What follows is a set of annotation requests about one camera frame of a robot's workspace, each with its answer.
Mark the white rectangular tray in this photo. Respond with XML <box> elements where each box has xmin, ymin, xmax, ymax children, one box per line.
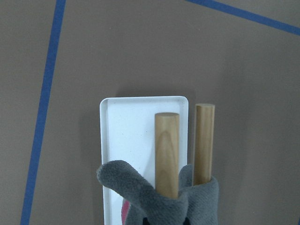
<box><xmin>99</xmin><ymin>95</ymin><xmax>190</xmax><ymax>225</ymax></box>

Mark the grey microfibre cloth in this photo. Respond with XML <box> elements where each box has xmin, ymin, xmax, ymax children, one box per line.
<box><xmin>97</xmin><ymin>160</ymin><xmax>219</xmax><ymax>225</ymax></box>

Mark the wooden rack lower rod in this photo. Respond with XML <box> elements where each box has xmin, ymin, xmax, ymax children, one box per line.
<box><xmin>193</xmin><ymin>104</ymin><xmax>215</xmax><ymax>185</ymax></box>

